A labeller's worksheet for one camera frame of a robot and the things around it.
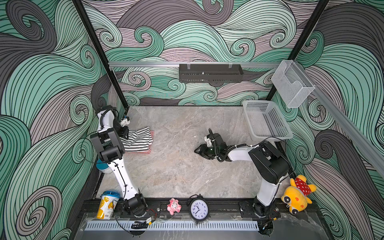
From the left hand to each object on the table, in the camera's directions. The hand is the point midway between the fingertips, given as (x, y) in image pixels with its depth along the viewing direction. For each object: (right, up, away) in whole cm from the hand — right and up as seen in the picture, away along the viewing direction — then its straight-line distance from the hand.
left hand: (121, 135), depth 94 cm
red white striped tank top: (+18, -2, +3) cm, 19 cm away
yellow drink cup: (+5, -29, -24) cm, 38 cm away
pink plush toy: (+36, -32, -23) cm, 53 cm away
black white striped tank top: (+11, -3, +1) cm, 11 cm away
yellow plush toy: (+95, -27, -24) cm, 102 cm away
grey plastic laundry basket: (+101, +8, +16) cm, 103 cm away
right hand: (+48, -11, -2) cm, 49 cm away
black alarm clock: (+48, -33, -23) cm, 63 cm away
